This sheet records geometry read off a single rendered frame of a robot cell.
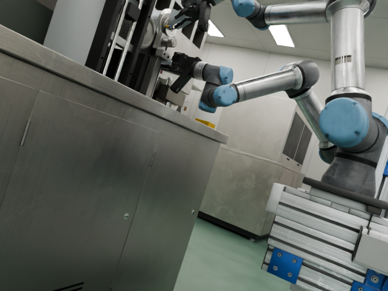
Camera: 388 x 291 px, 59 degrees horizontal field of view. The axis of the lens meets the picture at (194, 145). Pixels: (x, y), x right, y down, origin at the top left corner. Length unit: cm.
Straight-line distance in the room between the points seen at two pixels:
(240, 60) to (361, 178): 554
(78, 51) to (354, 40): 86
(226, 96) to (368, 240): 64
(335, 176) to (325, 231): 16
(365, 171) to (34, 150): 86
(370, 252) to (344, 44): 54
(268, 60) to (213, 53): 108
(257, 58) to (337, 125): 548
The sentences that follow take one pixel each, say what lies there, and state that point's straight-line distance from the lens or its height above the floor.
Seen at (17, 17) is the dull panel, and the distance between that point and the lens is 147.
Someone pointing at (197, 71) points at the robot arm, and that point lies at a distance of 143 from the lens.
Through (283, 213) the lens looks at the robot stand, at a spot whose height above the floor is 70.
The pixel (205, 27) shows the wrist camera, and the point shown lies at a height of 126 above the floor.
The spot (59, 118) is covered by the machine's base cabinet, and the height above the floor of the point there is 77.
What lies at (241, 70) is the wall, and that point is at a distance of 640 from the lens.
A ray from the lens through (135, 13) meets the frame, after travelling 119.
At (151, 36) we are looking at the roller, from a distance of 148.
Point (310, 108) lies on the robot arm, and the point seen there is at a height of 112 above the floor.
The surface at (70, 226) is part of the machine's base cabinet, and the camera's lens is 100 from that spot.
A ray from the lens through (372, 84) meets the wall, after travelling 595.
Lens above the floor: 80
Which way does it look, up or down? level
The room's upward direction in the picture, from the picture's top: 18 degrees clockwise
